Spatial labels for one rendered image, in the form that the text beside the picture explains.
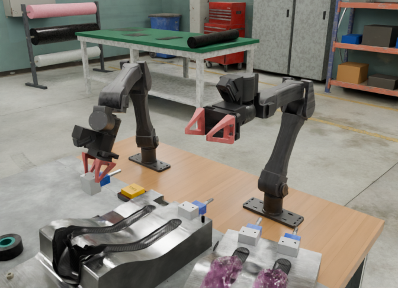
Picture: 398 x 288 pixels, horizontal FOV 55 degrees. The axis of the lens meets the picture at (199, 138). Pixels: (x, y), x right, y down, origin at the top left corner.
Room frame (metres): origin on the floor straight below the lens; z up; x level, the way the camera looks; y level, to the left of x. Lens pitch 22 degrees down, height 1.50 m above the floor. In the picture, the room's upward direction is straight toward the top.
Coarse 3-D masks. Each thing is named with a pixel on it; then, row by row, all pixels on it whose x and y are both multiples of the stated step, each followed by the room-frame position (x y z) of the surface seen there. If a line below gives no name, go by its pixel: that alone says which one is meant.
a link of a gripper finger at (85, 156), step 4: (84, 152) 1.07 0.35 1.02; (84, 156) 1.06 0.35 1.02; (88, 156) 1.07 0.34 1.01; (92, 156) 1.08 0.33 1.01; (104, 156) 1.07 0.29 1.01; (108, 156) 1.06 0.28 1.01; (84, 160) 1.06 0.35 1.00; (84, 164) 1.06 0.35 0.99; (92, 164) 1.08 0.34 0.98; (84, 168) 1.06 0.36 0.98; (92, 168) 1.07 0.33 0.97
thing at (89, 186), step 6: (84, 174) 1.04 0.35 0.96; (90, 174) 1.04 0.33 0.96; (108, 174) 1.08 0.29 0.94; (114, 174) 1.09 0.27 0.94; (84, 180) 1.02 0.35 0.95; (90, 180) 1.01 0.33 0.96; (102, 180) 1.04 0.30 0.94; (108, 180) 1.06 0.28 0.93; (84, 186) 1.03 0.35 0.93; (90, 186) 1.00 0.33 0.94; (96, 186) 1.02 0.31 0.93; (90, 192) 1.01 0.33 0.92; (96, 192) 1.02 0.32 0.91
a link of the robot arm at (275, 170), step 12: (288, 108) 1.15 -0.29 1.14; (300, 108) 1.12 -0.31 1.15; (288, 120) 1.13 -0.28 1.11; (300, 120) 1.12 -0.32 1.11; (288, 132) 1.11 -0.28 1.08; (276, 144) 1.11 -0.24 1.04; (288, 144) 1.09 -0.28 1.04; (276, 156) 1.08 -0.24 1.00; (288, 156) 1.09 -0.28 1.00; (264, 168) 1.08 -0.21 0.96; (276, 168) 1.06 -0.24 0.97; (264, 180) 1.05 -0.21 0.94; (276, 180) 1.04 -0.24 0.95; (276, 192) 1.02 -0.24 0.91
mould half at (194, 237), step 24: (120, 216) 0.93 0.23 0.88; (168, 216) 0.92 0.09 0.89; (48, 240) 0.77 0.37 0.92; (72, 240) 0.75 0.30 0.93; (96, 240) 0.76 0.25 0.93; (120, 240) 0.81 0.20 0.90; (168, 240) 0.82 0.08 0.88; (192, 240) 0.85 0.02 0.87; (24, 264) 0.76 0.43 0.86; (48, 264) 0.75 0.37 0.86; (96, 264) 0.67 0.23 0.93; (120, 264) 0.67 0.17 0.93; (144, 264) 0.72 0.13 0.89; (168, 264) 0.78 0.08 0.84
